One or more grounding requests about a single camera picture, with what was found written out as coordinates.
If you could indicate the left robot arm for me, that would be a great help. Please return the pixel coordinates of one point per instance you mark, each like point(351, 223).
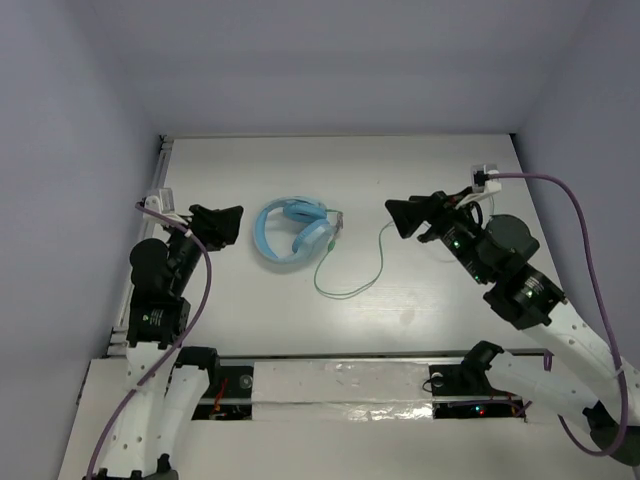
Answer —
point(165, 378)

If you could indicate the white foil-taped base panel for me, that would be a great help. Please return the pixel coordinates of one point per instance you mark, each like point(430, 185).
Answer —
point(340, 390)

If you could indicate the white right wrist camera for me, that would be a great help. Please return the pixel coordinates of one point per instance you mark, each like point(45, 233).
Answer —
point(482, 185)

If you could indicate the light blue headphones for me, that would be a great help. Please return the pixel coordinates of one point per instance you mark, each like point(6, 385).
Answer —
point(320, 225)

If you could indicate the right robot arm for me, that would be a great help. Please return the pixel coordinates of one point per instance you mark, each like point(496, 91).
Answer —
point(603, 399)

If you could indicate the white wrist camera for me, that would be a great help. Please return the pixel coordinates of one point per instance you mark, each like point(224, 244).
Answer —
point(161, 202)
point(482, 185)

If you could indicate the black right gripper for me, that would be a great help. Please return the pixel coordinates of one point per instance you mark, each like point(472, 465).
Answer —
point(437, 209)

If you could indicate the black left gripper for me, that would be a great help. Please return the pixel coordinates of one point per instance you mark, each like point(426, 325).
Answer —
point(198, 226)

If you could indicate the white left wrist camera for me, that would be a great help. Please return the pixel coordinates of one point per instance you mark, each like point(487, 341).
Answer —
point(161, 202)

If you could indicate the aluminium side rail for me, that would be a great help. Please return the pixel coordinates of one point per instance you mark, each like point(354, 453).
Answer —
point(115, 346)

